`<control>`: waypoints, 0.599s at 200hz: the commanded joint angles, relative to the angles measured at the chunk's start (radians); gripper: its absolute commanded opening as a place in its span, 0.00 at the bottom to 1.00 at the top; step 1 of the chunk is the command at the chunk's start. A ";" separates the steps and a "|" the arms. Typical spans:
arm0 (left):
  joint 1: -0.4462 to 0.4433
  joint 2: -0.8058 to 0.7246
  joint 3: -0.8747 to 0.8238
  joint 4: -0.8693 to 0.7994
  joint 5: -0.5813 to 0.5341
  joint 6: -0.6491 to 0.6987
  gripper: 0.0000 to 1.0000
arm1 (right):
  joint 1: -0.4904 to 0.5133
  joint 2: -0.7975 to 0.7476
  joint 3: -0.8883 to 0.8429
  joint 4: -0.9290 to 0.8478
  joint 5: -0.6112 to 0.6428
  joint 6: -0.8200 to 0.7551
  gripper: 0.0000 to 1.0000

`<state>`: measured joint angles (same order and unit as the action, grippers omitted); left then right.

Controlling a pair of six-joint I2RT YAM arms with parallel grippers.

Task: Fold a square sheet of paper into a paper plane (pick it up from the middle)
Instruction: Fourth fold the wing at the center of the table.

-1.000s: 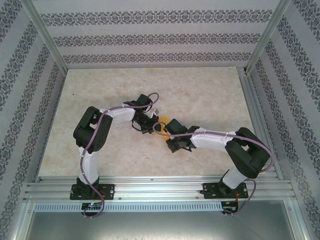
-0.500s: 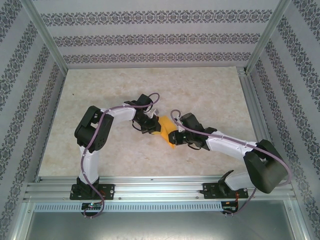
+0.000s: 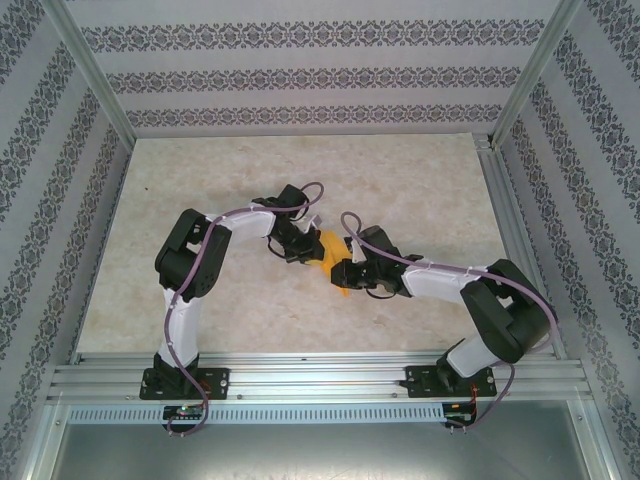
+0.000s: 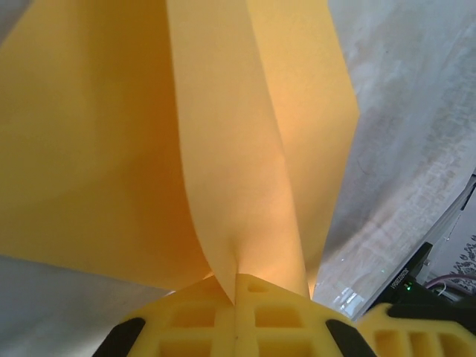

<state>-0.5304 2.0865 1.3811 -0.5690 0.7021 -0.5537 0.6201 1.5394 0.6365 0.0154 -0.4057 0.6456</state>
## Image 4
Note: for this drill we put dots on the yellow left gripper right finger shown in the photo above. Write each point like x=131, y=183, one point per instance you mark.
x=282, y=327

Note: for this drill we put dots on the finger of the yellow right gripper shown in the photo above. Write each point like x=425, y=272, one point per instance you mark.
x=420, y=338

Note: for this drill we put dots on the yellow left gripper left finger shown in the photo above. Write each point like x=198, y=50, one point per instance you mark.
x=186, y=327

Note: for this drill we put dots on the orange paper sheet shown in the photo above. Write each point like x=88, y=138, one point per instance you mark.
x=148, y=130

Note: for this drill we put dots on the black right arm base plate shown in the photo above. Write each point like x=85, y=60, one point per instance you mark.
x=413, y=266

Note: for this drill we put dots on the long aluminium mounting rail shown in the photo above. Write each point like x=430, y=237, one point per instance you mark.
x=459, y=201

